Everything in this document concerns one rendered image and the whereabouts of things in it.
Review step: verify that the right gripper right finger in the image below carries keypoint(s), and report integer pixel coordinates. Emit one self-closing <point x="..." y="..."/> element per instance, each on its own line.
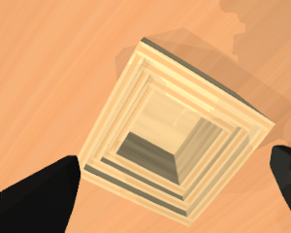
<point x="280" y="164"/>

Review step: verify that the wooden box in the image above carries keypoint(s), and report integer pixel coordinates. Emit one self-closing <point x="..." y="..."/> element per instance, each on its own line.
<point x="97" y="160"/>
<point x="258" y="129"/>
<point x="170" y="139"/>

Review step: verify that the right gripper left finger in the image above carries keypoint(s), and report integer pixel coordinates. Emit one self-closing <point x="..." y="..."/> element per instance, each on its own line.
<point x="43" y="202"/>

